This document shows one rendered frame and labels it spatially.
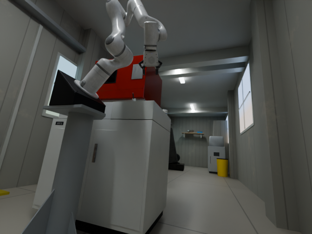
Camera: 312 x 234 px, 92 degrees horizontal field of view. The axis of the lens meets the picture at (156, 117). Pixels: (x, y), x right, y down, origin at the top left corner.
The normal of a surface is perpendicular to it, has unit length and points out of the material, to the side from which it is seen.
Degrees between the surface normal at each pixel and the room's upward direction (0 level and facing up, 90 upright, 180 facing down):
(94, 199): 90
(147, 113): 90
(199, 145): 90
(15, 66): 90
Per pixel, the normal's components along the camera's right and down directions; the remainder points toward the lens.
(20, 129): 0.94, 0.00
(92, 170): -0.30, -0.24
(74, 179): 0.69, -0.11
